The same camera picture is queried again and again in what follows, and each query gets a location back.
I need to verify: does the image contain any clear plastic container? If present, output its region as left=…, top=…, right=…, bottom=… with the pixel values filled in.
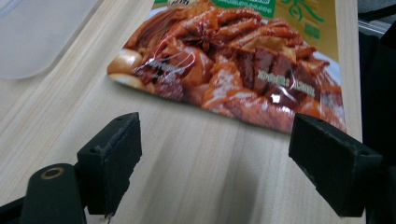
left=0, top=0, right=101, bottom=80

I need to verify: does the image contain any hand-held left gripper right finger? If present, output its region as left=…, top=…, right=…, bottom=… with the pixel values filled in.
left=288, top=113, right=383, bottom=217

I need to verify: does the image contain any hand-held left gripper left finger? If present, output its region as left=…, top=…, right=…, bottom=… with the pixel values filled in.
left=76, top=111, right=143, bottom=217

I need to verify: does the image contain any green red seasoning packet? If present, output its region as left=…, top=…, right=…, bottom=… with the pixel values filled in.
left=106, top=0, right=347, bottom=134

